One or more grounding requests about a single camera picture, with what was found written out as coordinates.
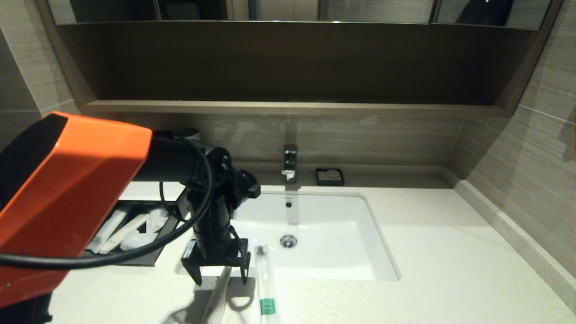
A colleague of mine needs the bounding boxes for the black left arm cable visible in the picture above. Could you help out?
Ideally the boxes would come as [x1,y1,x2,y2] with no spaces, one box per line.
[0,137,215,270]

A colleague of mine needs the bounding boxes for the brown wooden wall shelf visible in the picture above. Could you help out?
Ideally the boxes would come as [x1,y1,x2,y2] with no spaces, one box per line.
[36,20,563,118]

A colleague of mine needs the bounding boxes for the long white packet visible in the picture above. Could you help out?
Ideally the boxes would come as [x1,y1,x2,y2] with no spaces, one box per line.
[88,209,130,253]

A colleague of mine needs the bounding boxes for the white packet with pink item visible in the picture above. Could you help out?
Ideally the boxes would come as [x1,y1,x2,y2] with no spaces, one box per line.
[146,207,171,234]

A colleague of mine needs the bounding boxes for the black soap dish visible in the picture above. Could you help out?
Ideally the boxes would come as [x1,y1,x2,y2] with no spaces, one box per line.
[315,168,345,186]

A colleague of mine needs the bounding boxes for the chrome faucet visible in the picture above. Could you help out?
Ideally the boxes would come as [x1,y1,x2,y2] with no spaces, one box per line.
[282,144,299,184]

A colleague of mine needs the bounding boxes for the white ceramic sink basin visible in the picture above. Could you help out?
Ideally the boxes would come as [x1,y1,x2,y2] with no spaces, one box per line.
[175,190,401,282]

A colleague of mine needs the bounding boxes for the wrapped beige comb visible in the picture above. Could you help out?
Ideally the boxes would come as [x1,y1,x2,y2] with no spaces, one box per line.
[100,214,151,253]

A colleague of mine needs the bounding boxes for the wall mirror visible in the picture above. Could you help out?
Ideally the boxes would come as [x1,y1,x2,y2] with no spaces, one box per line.
[47,0,554,31]

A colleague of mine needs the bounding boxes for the wrapped toothbrush with green label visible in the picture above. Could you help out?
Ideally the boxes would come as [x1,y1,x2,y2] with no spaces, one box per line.
[254,244,283,324]

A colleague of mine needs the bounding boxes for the black tray with sachets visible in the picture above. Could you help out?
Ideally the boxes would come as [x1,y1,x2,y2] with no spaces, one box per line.
[83,201,183,267]

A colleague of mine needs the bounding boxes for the small white sachets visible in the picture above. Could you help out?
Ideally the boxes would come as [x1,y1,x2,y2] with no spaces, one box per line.
[120,229,159,252]

